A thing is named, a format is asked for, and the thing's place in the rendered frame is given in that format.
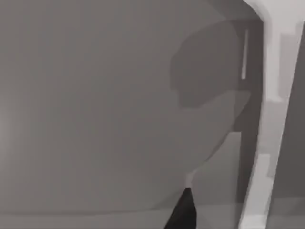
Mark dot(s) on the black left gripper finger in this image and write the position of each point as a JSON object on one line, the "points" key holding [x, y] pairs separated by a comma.
{"points": [[184, 212]]}

